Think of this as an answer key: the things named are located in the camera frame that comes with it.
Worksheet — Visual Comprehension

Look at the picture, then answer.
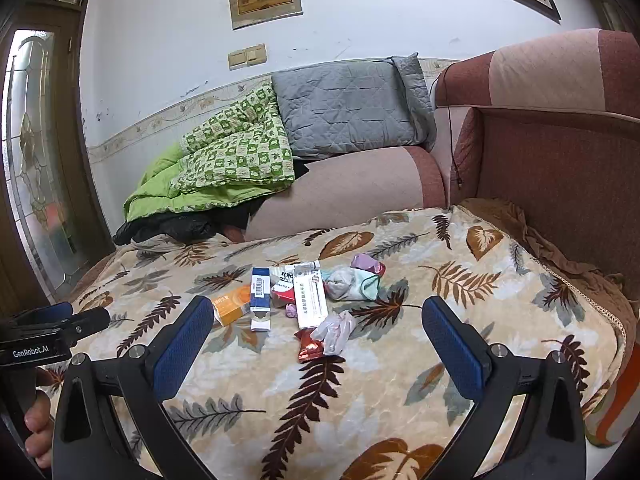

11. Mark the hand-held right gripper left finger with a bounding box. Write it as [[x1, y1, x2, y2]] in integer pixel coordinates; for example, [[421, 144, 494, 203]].
[[52, 295, 216, 480]]

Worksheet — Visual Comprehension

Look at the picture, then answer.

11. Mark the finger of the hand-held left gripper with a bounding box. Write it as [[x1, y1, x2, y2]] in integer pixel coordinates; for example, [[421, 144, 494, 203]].
[[50, 307, 111, 349], [12, 301, 74, 327]]

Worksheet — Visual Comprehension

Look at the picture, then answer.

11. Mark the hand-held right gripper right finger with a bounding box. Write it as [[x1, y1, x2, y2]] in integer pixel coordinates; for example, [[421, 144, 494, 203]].
[[421, 295, 587, 480]]

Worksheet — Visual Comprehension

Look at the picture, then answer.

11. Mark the white red-print snack packet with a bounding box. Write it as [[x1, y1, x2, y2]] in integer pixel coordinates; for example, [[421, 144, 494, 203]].
[[271, 264, 297, 308]]

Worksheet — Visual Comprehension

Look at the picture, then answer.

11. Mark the red foil wrapper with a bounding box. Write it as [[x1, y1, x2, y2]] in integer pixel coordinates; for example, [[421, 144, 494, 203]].
[[295, 329, 322, 364]]

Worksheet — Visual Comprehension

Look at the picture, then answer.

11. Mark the person's left hand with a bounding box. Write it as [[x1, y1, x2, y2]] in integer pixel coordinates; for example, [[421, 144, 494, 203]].
[[22, 367, 55, 470]]

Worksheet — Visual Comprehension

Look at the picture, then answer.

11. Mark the leaf-printed beige blanket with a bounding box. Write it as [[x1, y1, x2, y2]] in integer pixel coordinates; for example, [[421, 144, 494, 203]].
[[65, 205, 628, 480]]

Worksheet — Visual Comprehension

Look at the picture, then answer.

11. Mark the orange box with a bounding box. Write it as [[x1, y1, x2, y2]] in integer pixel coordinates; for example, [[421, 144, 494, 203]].
[[210, 284, 253, 328]]

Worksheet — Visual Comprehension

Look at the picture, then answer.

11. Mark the blue and white box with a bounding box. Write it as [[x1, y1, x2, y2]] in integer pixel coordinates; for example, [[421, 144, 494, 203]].
[[250, 266, 273, 333]]

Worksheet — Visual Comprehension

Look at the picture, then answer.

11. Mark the clear plastic wrapper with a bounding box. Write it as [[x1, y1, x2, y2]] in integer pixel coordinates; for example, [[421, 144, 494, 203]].
[[310, 310, 357, 356]]

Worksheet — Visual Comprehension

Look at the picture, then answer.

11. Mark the black cloth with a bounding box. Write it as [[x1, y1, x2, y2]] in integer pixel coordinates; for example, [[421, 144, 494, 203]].
[[114, 200, 261, 247]]

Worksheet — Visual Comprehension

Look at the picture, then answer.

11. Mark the crumpled white tissue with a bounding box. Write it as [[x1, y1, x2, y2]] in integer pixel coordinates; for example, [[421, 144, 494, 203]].
[[322, 268, 362, 302]]

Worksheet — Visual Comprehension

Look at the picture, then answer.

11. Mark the long white box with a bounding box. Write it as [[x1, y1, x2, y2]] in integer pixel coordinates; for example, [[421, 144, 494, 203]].
[[292, 261, 328, 331]]

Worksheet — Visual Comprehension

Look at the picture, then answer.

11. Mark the brown fringed cloth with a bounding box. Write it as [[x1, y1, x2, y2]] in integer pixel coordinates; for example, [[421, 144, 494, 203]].
[[457, 197, 633, 341]]

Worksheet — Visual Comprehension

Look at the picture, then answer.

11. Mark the wooden stained glass door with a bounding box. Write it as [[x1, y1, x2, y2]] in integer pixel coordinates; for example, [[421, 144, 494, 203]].
[[0, 0, 116, 306]]

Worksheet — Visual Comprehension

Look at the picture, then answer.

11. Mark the orange and white cushion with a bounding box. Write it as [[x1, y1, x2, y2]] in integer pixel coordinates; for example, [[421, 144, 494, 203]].
[[582, 340, 640, 448]]

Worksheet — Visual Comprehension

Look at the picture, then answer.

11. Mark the pink and brown sofa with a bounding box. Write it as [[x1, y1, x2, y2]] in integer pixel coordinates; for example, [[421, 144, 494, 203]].
[[227, 27, 640, 291]]

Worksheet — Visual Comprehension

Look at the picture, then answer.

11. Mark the green checkered quilt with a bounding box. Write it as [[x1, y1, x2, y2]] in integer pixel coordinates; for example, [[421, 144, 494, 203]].
[[122, 82, 296, 223]]

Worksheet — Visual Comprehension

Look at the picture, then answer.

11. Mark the grey quilted pillow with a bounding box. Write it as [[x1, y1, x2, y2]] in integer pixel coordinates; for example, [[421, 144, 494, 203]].
[[271, 52, 438, 161]]

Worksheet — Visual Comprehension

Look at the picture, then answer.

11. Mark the thin black cable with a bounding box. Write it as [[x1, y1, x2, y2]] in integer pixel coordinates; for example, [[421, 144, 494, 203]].
[[427, 57, 466, 191]]

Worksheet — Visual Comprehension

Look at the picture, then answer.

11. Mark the beige wall panel cover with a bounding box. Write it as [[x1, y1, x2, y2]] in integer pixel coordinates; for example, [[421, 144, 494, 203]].
[[228, 0, 304, 31]]

